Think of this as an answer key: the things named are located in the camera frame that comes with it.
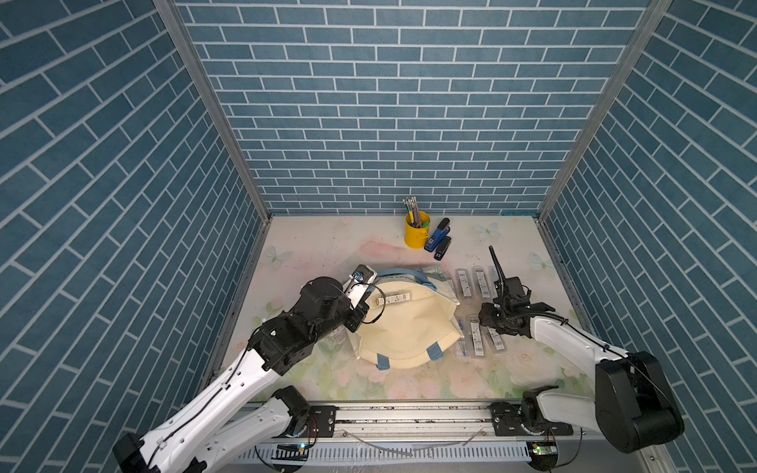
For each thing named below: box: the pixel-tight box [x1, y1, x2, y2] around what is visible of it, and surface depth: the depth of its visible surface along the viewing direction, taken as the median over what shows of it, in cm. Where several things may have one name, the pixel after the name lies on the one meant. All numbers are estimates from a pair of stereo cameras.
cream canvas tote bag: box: [346, 266, 466, 371], surface depth 84 cm
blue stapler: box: [423, 217, 451, 253], surface depth 114 cm
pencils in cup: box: [402, 196, 422, 229], surface depth 107 cm
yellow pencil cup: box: [404, 210, 431, 250], surface depth 107 cm
